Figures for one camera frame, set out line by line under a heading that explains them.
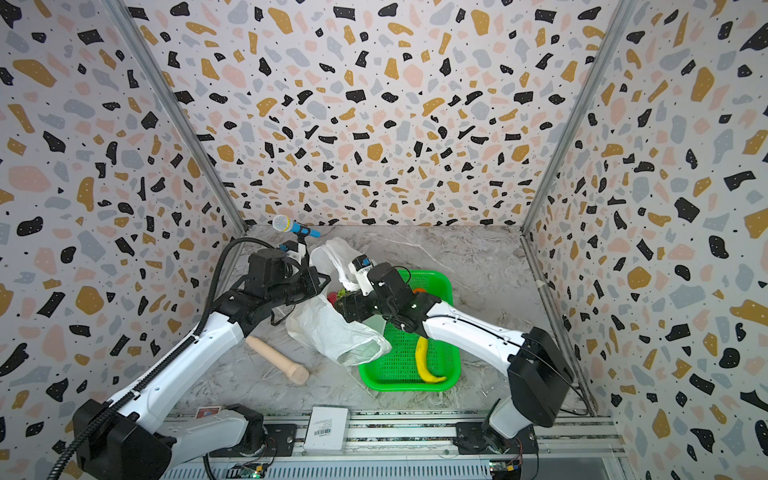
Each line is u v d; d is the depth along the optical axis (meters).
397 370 0.86
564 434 0.76
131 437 0.37
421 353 0.86
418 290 0.63
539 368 0.42
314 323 0.75
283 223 0.89
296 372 0.81
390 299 0.60
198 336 0.48
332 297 0.76
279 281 0.61
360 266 0.69
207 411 0.76
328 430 0.72
